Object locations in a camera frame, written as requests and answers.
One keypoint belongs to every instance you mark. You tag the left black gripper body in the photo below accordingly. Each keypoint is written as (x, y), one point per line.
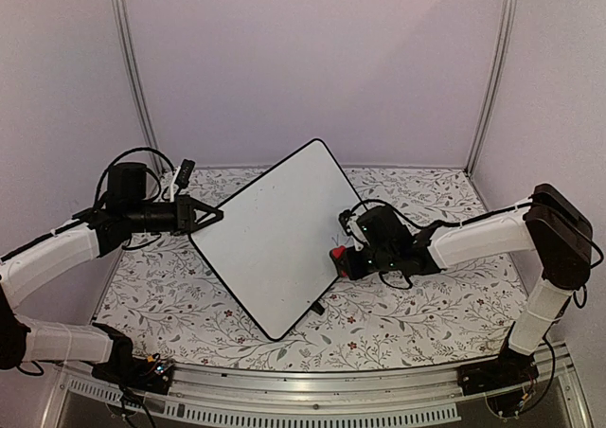
(183, 219)

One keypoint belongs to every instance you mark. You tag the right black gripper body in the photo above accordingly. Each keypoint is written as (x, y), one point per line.
(357, 271)

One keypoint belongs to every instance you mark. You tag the red whiteboard eraser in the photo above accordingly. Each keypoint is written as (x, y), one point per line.
(336, 253)

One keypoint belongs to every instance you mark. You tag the white whiteboard with black frame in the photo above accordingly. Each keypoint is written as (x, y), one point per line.
(271, 248)

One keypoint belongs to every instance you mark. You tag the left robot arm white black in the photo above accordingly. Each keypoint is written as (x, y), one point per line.
(122, 207)

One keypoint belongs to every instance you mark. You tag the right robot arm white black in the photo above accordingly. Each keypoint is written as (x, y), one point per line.
(545, 222)

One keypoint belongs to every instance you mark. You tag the black whiteboard stand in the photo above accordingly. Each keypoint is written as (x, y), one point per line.
(317, 308)

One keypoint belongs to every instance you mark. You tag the floral patterned table mat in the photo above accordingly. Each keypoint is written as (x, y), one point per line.
(168, 301)

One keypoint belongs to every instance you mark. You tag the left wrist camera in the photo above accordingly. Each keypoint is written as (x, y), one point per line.
(180, 178)

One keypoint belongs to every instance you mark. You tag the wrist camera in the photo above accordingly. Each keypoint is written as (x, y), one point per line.
(180, 178)
(349, 223)

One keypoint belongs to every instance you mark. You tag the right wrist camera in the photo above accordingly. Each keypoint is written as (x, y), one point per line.
(349, 223)

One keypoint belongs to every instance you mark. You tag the front aluminium rail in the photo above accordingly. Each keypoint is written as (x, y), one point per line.
(427, 396)

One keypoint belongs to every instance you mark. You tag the left aluminium frame post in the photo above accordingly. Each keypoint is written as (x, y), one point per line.
(134, 80)

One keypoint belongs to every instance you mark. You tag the aluminium frame post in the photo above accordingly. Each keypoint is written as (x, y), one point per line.
(134, 80)
(497, 67)

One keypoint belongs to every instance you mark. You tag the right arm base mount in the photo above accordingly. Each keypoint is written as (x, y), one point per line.
(492, 376)

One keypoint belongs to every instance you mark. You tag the right aluminium frame post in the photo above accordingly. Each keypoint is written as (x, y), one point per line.
(497, 67)

